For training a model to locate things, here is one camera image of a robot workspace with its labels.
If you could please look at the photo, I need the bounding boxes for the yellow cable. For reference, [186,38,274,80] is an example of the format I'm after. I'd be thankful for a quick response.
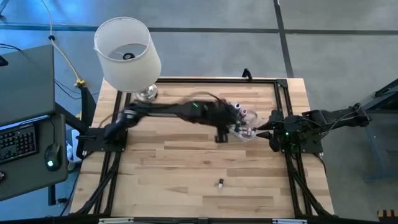
[40,0,86,88]

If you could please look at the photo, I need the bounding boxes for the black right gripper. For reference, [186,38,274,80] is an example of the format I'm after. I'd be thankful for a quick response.
[255,109,295,153]

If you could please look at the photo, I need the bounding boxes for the black floor cable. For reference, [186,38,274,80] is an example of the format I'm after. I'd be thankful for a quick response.
[54,79,100,101]

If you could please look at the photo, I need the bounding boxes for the black computer mouse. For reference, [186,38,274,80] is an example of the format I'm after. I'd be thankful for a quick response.
[44,142,62,172]

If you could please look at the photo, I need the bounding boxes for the grey computer monitor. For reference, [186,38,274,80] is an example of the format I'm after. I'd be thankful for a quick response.
[0,45,56,127]

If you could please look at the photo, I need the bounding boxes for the white strip on frame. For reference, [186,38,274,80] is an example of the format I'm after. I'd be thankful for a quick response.
[272,218,308,224]
[98,217,135,224]

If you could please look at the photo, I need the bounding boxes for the clear plastic container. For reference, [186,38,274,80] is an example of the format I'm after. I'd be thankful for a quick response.
[222,101,265,143]

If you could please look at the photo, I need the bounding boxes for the black backlit keyboard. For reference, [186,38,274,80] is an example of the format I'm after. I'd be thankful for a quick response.
[0,123,39,163]

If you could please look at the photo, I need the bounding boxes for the striped wooden block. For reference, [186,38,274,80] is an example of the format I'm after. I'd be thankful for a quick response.
[377,209,398,220]

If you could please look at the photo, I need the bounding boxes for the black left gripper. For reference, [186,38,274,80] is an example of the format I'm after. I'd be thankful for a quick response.
[203,101,239,144]

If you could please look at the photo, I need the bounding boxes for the grey desk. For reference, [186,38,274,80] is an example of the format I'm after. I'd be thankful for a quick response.
[0,112,70,206]

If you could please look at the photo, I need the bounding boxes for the black aluminium table frame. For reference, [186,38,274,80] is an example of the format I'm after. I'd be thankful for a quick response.
[74,77,333,218]

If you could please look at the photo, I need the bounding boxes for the white object under desk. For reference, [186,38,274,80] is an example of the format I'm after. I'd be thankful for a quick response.
[66,129,79,163]

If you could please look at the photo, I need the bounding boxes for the white shade table lamp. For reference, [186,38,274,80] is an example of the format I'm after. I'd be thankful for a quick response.
[93,16,162,103]

